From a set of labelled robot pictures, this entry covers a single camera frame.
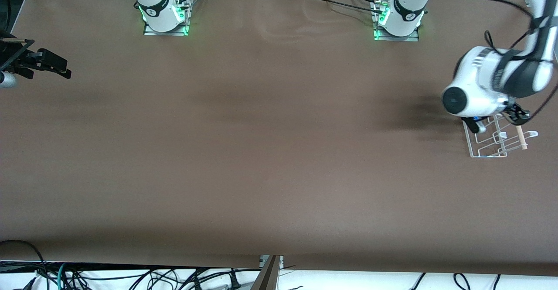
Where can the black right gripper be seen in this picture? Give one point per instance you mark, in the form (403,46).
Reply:
(22,62)

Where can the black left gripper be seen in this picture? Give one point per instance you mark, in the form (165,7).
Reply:
(517,112)

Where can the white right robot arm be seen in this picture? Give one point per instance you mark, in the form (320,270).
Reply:
(152,2)

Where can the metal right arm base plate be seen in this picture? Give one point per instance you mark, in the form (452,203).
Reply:
(150,32)

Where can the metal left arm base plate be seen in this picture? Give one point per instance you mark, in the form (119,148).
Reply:
(414,38)

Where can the brown table support post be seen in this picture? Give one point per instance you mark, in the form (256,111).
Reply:
(268,277)

